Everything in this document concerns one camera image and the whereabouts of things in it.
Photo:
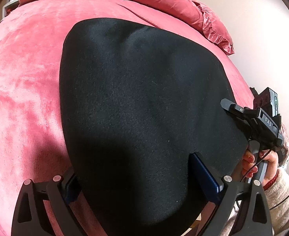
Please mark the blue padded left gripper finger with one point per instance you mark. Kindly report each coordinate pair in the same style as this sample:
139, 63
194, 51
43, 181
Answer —
71, 185
206, 179

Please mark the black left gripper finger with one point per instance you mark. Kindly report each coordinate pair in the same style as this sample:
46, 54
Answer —
235, 111

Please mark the black pants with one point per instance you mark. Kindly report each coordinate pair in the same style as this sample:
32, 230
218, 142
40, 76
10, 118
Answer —
136, 101

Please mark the beige sweater forearm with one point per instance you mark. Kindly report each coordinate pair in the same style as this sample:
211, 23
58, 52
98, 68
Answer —
278, 199

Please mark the person's right hand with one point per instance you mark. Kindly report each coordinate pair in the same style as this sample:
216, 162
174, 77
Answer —
248, 161

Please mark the pink velvet bed sheet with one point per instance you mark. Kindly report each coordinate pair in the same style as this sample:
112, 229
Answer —
31, 40

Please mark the white bedside table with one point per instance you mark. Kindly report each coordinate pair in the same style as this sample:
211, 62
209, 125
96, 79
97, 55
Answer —
9, 7

